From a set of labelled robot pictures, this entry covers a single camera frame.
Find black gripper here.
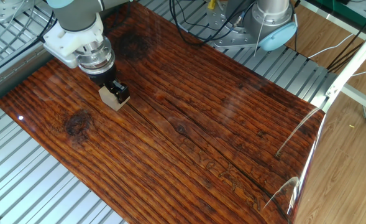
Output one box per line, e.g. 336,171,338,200
88,65,130,105

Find pale wooden cube block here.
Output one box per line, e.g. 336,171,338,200
98,85,131,112

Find glossy wood grain mat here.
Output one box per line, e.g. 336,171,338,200
0,1,326,224

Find white aluminium crossbar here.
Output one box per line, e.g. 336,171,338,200
341,83,366,116

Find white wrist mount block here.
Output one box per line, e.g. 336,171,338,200
42,12,105,69

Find tangled black cable bundle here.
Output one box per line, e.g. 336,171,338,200
0,9,58,82

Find grey metal rail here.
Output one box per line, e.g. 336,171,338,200
0,0,130,108

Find grey wire rack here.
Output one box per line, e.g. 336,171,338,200
0,12,45,74

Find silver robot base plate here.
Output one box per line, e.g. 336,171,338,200
206,0,261,50

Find black cable silver connector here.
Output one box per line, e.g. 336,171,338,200
169,0,254,47

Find thin white cable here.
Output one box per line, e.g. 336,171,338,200
308,32,355,60

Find black cables beside post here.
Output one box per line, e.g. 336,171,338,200
326,7,366,73

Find white aluminium frame post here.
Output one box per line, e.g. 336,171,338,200
321,21,366,113

